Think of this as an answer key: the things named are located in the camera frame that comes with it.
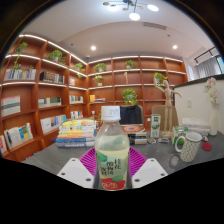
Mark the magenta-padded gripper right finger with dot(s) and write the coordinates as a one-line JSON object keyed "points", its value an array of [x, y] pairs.
{"points": [[150, 171]]}

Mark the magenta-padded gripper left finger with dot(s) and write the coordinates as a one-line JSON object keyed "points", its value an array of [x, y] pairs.
{"points": [[75, 171]]}

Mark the clear drink bottle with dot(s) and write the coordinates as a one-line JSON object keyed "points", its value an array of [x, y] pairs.
{"points": [[112, 150]]}

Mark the colourful book stack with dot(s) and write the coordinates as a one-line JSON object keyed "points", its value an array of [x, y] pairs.
{"points": [[75, 133]]}

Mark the dark book stack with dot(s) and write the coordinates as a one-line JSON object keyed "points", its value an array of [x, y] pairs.
{"points": [[137, 135]]}

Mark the green-white drink carton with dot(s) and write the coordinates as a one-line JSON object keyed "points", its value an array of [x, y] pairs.
{"points": [[155, 126]]}

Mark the white mug, triangle pattern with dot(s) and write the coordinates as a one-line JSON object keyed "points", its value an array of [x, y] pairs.
{"points": [[190, 148]]}

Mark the green-white box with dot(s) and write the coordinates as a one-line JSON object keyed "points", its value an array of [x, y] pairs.
{"points": [[179, 130]]}

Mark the dark chair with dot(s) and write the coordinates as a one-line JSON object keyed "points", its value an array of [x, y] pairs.
{"points": [[131, 115]]}

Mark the flat round red coaster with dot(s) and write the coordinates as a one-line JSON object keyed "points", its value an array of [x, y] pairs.
{"points": [[207, 146]]}

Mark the small white painted ornament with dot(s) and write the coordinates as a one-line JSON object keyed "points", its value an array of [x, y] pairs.
{"points": [[204, 138]]}

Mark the white flat box stack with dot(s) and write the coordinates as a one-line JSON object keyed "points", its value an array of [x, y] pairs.
{"points": [[196, 125]]}

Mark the wooden artist mannequin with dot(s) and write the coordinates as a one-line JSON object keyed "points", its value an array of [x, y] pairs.
{"points": [[167, 106]]}

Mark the pink-white flower bouquet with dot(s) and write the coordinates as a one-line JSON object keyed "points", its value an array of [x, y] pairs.
{"points": [[212, 91]]}

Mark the grey curtain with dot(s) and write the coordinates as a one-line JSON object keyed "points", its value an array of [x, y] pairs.
{"points": [[208, 68]]}

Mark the ceiling lights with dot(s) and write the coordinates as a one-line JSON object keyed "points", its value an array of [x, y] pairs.
{"points": [[134, 16]]}

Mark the wooden wall shelf unit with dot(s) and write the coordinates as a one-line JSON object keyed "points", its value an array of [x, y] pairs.
{"points": [[50, 93]]}

